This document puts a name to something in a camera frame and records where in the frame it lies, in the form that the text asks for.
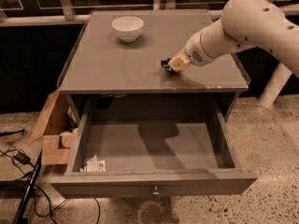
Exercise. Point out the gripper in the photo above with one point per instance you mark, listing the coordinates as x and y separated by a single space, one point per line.
193 54

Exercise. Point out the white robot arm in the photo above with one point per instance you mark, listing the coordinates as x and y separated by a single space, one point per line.
243 24

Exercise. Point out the grey open top drawer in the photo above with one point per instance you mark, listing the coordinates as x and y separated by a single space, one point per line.
179 157

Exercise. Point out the metal drawer knob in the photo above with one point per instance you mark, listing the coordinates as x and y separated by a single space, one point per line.
156 192

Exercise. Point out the white ceramic bowl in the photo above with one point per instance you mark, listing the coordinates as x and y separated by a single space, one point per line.
128 28

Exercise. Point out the grey cabinet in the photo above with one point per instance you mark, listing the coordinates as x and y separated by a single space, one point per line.
103 64

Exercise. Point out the white diagonal pillar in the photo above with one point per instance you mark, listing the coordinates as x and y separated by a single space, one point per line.
275 85

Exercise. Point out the crumpled white paper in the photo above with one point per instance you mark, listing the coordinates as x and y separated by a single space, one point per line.
93 165

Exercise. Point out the cardboard box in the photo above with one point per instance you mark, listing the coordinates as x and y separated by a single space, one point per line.
53 129

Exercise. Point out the black power adapter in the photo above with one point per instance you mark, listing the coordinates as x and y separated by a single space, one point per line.
21 157

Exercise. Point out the black tripod leg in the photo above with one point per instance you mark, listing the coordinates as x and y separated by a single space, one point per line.
28 189

